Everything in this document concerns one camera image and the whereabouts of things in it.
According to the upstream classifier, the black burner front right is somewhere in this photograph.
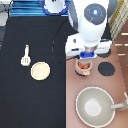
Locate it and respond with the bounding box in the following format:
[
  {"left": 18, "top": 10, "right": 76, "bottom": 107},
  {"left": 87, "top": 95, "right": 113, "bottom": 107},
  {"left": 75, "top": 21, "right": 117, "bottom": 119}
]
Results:
[{"left": 98, "top": 62, "right": 115, "bottom": 76}]

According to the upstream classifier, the pink small pot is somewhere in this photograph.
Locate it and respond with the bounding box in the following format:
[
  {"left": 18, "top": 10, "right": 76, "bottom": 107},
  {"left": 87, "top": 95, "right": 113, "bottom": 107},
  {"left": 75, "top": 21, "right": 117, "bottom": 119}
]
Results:
[{"left": 75, "top": 60, "right": 93, "bottom": 76}]

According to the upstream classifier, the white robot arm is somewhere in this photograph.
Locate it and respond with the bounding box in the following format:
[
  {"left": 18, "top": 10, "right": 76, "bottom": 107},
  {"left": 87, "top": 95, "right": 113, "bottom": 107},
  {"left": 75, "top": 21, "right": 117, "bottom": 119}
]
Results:
[{"left": 44, "top": 0, "right": 112, "bottom": 59}]

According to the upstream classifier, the pink stove top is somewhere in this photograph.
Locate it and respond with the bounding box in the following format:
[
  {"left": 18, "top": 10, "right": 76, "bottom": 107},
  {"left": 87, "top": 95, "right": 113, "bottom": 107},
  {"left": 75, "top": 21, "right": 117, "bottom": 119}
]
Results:
[{"left": 66, "top": 45, "right": 126, "bottom": 128}]

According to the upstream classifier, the cream slotted spatula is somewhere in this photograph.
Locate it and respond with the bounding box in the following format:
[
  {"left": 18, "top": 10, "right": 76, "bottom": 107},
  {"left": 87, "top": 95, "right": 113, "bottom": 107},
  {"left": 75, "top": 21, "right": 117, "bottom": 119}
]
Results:
[{"left": 21, "top": 45, "right": 31, "bottom": 66}]

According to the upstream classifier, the white gripper body blue ring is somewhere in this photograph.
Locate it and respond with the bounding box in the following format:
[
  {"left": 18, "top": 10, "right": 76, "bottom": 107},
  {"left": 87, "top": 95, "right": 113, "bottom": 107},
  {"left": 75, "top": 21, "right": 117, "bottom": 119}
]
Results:
[{"left": 65, "top": 36, "right": 112, "bottom": 59}]

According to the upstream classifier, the cream round plate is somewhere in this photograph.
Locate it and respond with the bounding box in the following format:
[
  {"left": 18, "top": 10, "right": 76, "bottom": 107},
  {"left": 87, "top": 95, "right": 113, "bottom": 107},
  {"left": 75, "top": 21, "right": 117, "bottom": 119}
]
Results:
[{"left": 31, "top": 62, "right": 50, "bottom": 81}]

